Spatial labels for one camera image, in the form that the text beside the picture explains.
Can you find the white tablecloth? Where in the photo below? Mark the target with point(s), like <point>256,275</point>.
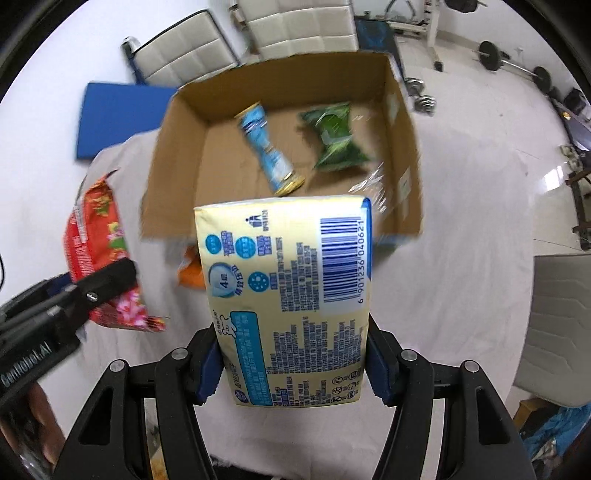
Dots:
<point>461,277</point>

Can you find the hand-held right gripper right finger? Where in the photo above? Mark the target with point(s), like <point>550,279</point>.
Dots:
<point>379,369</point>

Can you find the red floral snack packet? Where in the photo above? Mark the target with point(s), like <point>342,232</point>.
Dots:
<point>92,230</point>

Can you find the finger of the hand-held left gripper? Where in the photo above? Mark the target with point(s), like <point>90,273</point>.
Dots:
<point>108,281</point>

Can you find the black exercise machine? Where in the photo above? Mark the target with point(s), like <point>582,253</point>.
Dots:
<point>575,115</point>

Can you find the blue cloth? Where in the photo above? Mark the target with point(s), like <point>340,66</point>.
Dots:
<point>551,436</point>

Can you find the clear plastic wrap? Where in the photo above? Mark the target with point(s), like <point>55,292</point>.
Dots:
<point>374,184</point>

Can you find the white padded chair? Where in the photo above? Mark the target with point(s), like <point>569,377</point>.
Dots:
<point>184,50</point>
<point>300,27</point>
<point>558,332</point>

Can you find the black barbell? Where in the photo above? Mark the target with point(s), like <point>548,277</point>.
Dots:
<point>491,55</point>

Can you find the light blue snack packet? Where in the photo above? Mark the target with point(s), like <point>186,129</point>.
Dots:
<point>268,147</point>

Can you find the yellow tissue pack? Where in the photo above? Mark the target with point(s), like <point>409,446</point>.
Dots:
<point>286,295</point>

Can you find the orange snack packet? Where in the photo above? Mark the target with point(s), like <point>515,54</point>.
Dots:
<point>191,272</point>

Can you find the grey dumbbell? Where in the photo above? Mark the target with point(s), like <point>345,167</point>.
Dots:
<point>422,101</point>

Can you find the cardboard box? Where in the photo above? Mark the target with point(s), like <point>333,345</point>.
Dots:
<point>231,152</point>

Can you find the person's left hand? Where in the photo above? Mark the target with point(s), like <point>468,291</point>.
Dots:
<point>44,424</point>

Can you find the white weight rack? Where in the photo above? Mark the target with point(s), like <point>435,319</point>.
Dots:
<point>431,32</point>

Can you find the green snack packet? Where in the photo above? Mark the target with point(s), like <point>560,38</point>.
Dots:
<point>334,138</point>

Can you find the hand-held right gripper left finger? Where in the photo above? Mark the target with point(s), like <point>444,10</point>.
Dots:
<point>208,369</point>

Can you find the blue foam mat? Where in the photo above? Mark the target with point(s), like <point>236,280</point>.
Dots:
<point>120,120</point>

